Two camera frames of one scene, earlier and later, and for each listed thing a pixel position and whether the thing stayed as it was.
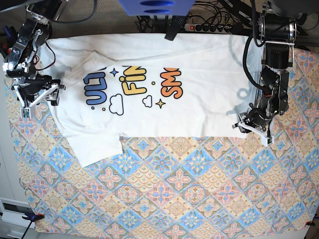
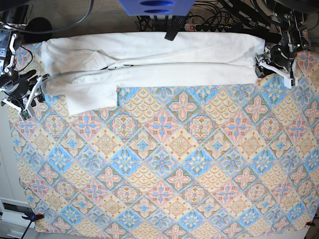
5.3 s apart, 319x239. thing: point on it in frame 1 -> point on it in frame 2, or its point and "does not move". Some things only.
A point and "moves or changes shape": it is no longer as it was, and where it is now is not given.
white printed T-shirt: [112, 85] moves or changes shape
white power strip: [208, 28] does not move
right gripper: [260, 117] -> [279, 55]
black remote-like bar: [177, 22] does not move
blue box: [157, 8] does not move
